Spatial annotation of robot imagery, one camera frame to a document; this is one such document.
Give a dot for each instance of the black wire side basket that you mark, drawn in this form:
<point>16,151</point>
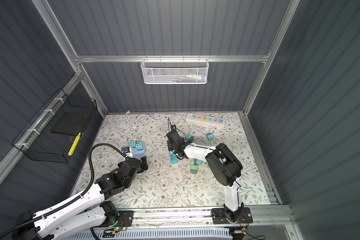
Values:
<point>55,134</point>

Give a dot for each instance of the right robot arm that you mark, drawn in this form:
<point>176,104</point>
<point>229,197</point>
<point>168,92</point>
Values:
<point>225,167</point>

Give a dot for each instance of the white long power strip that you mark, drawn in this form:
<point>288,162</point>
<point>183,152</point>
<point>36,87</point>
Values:
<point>205,120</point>

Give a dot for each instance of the white wire wall basket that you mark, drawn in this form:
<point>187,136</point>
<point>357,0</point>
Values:
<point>156,73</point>

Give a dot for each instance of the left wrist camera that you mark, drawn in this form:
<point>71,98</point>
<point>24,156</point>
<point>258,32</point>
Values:
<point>127,151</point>

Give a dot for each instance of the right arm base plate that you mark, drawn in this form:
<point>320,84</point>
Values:
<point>225,216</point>

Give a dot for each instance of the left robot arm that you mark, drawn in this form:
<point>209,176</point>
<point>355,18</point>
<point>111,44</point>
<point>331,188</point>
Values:
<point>82,211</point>

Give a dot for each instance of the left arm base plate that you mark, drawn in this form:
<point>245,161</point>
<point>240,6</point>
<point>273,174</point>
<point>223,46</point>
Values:
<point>119,219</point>

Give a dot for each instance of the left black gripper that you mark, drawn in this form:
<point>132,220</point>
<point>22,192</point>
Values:
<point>144,163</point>

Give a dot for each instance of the yellow marker in basket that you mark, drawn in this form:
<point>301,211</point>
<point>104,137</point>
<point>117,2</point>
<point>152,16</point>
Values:
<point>74,144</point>

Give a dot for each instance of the lavender square power socket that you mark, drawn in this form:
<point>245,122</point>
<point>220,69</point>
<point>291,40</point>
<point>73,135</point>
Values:
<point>138,153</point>

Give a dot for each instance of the pens in white basket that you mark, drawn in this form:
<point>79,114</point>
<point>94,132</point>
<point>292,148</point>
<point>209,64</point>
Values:
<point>198,79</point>

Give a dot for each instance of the black pad in basket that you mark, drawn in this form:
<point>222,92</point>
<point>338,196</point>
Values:
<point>71,124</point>

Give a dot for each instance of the green plug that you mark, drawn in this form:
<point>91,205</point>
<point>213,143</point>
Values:
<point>193,169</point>

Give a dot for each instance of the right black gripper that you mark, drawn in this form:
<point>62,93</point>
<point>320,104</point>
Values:
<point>170,146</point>

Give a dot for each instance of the teal power strip with USB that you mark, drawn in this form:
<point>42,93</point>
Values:
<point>173,158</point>

